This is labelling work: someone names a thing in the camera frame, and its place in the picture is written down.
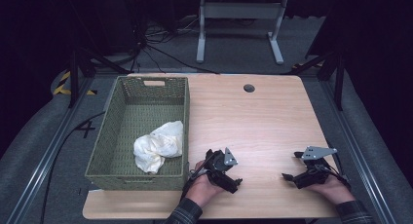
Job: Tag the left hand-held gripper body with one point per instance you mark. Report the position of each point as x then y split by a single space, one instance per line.
219 162

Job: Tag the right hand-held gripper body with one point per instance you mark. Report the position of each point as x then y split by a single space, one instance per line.
313 177

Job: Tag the white cloth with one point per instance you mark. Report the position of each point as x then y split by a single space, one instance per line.
159 146

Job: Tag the green woven basket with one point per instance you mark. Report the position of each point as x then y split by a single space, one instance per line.
136 120

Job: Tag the person's left hand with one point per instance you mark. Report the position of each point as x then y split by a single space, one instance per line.
201 190

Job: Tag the person's right hand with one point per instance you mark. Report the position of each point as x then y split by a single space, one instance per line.
337 191

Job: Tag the black metal tripod stand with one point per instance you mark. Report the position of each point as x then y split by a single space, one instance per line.
74 78
339 87

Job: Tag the round black desk grommet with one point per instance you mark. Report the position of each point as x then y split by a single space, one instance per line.
249 88

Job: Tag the black floor tape mark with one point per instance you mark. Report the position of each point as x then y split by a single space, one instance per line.
85 129

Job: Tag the yellow black hazard tape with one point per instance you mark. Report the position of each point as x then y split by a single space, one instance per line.
61 91

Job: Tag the aluminium floor rail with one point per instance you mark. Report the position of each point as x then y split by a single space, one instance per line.
48 152
357 152

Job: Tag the grey metal desk frame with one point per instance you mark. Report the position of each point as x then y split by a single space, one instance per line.
240 10

